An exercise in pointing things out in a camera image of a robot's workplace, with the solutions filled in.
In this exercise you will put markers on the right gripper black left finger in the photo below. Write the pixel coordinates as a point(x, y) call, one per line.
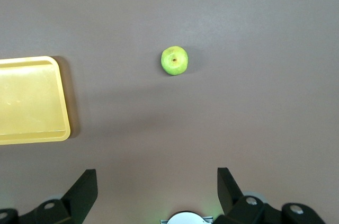
point(79, 197)

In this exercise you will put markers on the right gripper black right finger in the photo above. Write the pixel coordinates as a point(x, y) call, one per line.
point(230, 202)

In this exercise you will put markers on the yellow plastic tray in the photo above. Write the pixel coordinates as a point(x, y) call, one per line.
point(26, 102)

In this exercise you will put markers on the green apple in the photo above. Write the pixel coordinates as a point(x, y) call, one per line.
point(174, 60)

